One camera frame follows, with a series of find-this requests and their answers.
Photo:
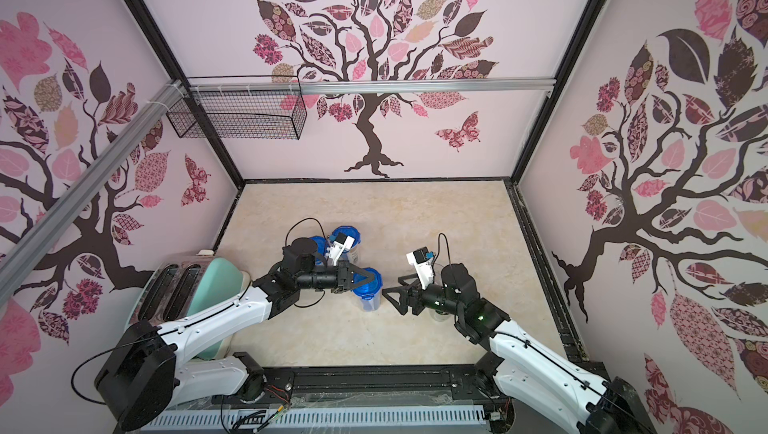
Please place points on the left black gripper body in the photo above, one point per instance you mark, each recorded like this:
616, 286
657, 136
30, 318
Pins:
321, 278

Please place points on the white slotted cable duct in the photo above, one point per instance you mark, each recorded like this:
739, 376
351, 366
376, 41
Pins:
313, 420

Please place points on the black wire basket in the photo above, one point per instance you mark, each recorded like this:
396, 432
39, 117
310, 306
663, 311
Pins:
242, 107

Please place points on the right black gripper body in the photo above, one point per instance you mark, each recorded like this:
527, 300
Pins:
414, 297

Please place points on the aluminium rail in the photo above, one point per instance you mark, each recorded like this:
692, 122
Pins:
26, 254
375, 87

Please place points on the mint green silver toaster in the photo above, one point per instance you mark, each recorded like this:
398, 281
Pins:
185, 284

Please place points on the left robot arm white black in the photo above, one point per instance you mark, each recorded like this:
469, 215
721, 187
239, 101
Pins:
153, 367

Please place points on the left aluminium rail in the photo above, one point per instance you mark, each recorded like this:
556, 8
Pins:
26, 254

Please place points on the clear drinking glass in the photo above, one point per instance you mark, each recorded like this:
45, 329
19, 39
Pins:
440, 316

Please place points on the back aluminium rail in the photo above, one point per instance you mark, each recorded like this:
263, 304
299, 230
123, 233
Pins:
375, 87

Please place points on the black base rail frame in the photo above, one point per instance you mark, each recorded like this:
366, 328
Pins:
374, 386

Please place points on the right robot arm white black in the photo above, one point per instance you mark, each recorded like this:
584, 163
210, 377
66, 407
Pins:
521, 367

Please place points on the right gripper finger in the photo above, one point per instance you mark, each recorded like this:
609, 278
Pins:
402, 302
405, 284

